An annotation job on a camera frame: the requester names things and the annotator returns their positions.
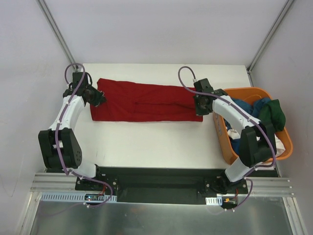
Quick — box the red t-shirt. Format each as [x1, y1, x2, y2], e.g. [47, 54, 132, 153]
[90, 78, 203, 122]

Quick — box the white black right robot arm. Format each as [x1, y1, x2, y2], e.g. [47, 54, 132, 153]
[194, 78, 276, 193]

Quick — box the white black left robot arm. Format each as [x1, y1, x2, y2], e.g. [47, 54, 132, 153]
[38, 72, 106, 190]

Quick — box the white t-shirt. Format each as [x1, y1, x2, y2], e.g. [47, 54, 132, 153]
[227, 129, 286, 157]

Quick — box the orange plastic laundry basket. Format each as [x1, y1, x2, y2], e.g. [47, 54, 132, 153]
[213, 87, 293, 165]

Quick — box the green t-shirt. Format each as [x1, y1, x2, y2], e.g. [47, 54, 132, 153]
[258, 99, 286, 132]

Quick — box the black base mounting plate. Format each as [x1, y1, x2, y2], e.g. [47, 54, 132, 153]
[75, 167, 248, 205]

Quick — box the left aluminium frame post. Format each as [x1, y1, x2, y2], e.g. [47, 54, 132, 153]
[36, 0, 76, 64]

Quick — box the aluminium frame post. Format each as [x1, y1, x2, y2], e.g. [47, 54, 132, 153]
[246, 0, 296, 74]
[36, 0, 76, 64]

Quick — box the right aluminium frame post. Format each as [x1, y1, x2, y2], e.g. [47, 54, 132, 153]
[246, 0, 296, 74]

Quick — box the right white cable duct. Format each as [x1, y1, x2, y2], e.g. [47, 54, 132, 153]
[205, 196, 223, 206]

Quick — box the white cable duct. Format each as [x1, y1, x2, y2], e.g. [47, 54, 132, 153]
[41, 192, 117, 204]
[205, 196, 223, 206]

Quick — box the aluminium front rail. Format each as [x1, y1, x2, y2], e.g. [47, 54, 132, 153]
[31, 173, 295, 197]

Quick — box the left white cable duct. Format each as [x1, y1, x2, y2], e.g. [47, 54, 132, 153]
[41, 192, 117, 204]

